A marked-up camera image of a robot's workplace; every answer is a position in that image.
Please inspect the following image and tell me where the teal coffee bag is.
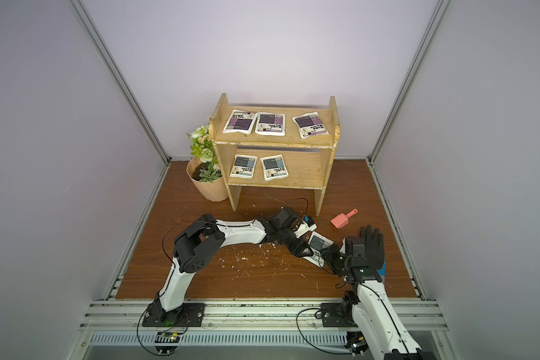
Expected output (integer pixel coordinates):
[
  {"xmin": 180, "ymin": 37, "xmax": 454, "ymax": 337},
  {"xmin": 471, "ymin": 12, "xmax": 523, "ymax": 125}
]
[
  {"xmin": 260, "ymin": 154, "xmax": 290, "ymax": 182},
  {"xmin": 229, "ymin": 154, "xmax": 258, "ymax": 179},
  {"xmin": 302, "ymin": 231, "xmax": 334, "ymax": 268}
]

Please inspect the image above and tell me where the purple coffee bag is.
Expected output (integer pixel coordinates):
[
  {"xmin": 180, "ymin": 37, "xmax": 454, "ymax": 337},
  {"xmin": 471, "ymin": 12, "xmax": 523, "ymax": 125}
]
[
  {"xmin": 254, "ymin": 112, "xmax": 286, "ymax": 137},
  {"xmin": 223, "ymin": 109, "xmax": 257, "ymax": 134},
  {"xmin": 292, "ymin": 112, "xmax": 329, "ymax": 140}
]

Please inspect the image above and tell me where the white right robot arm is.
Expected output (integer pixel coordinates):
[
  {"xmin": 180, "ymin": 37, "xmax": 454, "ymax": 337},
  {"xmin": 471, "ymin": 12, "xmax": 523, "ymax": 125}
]
[{"xmin": 316, "ymin": 234, "xmax": 436, "ymax": 359}]

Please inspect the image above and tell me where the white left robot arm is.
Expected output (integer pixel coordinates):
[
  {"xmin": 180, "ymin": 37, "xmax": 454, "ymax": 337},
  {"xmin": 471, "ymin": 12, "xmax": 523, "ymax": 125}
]
[{"xmin": 146, "ymin": 207, "xmax": 317, "ymax": 323}]

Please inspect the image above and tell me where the wooden two-tier shelf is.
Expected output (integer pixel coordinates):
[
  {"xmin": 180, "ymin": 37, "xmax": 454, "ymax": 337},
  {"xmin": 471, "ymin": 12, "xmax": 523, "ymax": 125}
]
[{"xmin": 208, "ymin": 93, "xmax": 341, "ymax": 215}]

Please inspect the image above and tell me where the black glove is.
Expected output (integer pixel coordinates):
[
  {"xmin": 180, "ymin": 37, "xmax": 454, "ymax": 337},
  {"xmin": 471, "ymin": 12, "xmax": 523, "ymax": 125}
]
[{"xmin": 360, "ymin": 225, "xmax": 386, "ymax": 279}]

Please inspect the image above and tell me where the pink plastic scoop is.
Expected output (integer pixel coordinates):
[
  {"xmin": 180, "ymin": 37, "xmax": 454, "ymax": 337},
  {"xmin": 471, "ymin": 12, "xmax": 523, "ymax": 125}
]
[{"xmin": 330, "ymin": 208, "xmax": 359, "ymax": 229}]

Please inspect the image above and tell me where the right connector board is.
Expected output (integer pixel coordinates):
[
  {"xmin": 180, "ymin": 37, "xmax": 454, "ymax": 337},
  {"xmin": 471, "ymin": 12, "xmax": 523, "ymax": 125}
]
[{"xmin": 344, "ymin": 331, "xmax": 369, "ymax": 356}]

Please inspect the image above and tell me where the connector board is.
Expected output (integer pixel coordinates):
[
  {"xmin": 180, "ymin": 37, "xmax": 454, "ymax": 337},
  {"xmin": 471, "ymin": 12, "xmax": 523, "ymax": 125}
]
[
  {"xmin": 154, "ymin": 331, "xmax": 181, "ymax": 356},
  {"xmin": 344, "ymin": 331, "xmax": 369, "ymax": 356}
]

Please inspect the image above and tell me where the green artificial flower plant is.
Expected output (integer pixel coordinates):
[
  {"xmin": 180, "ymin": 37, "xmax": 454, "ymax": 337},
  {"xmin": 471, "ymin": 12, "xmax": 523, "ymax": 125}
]
[{"xmin": 187, "ymin": 126, "xmax": 221, "ymax": 182}]

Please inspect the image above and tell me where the left connector board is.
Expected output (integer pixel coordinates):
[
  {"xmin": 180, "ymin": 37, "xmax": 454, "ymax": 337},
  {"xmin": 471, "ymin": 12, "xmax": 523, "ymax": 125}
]
[{"xmin": 154, "ymin": 331, "xmax": 181, "ymax": 356}]

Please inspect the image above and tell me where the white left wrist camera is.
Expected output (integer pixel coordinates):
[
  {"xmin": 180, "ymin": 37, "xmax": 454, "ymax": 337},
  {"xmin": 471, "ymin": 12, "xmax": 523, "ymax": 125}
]
[{"xmin": 294, "ymin": 215, "xmax": 317, "ymax": 239}]

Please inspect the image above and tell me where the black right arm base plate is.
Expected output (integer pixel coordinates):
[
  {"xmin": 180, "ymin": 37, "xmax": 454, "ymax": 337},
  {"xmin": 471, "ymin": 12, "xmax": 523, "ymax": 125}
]
[{"xmin": 319, "ymin": 302, "xmax": 356, "ymax": 328}]

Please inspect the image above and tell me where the aluminium front rail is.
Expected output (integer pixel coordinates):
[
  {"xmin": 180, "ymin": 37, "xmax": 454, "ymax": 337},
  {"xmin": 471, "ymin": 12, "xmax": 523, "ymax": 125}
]
[{"xmin": 79, "ymin": 298, "xmax": 449, "ymax": 332}]

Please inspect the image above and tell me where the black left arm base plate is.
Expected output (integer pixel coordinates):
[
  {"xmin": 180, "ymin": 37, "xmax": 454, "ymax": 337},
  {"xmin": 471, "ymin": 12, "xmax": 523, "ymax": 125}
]
[{"xmin": 142, "ymin": 301, "xmax": 206, "ymax": 328}]

